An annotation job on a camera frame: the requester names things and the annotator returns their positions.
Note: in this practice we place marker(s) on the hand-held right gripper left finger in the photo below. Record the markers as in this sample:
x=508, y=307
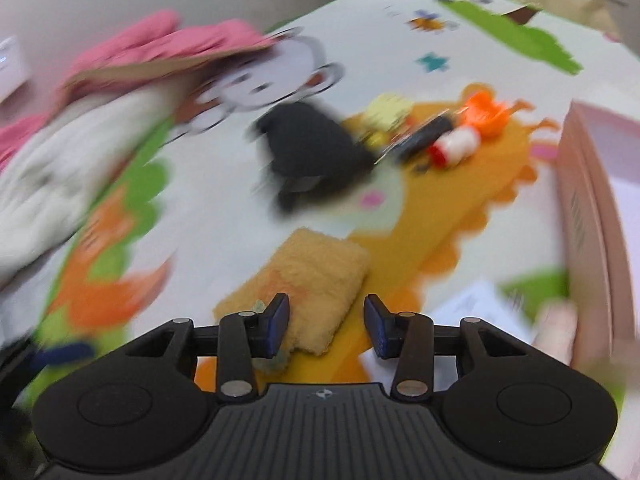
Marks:
x=277, y=321

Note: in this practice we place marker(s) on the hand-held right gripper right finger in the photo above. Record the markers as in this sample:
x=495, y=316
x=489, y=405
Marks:
x=376, y=322

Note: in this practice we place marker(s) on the yellow fluffy towel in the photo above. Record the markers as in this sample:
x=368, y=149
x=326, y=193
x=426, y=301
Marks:
x=305, y=280

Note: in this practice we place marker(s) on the black cloth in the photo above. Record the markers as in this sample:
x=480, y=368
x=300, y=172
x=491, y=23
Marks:
x=310, y=155

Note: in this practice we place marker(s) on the black rectangular device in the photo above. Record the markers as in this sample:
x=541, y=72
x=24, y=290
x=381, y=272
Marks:
x=425, y=137

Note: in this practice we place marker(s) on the white bottle with red cap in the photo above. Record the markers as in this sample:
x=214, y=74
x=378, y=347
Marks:
x=455, y=147

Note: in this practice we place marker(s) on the yellow plastic toy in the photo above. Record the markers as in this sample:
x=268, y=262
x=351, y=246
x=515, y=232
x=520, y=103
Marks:
x=386, y=111

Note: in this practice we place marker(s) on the orange plastic toy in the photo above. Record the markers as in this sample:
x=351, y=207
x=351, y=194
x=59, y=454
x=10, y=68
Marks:
x=482, y=110

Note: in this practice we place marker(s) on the pink cardboard box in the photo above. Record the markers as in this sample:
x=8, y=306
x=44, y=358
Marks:
x=595, y=210

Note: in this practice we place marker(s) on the animal print play mat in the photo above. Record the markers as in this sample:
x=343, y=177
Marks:
x=225, y=210

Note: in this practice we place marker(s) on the white plush blanket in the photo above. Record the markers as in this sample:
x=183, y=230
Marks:
x=60, y=175

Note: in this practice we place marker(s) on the brown cardboard sheet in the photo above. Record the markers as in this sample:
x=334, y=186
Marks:
x=150, y=66

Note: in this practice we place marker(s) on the pink fluffy blanket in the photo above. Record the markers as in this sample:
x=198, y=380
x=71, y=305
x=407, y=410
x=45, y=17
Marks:
x=200, y=40

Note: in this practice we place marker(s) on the white wall switch panel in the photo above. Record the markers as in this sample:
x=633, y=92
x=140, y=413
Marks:
x=10, y=67

